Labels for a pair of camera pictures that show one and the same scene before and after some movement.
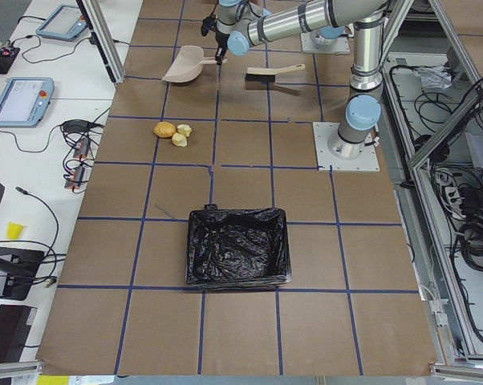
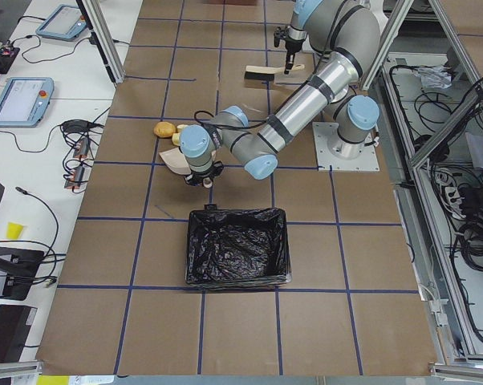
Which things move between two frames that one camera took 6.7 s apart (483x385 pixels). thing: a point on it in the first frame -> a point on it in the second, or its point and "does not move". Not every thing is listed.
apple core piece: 179,139 does not move
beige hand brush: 268,74 does not move
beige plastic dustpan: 188,65 -> 176,160
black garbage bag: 237,247 does not move
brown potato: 164,129 does not move
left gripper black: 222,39 -> 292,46
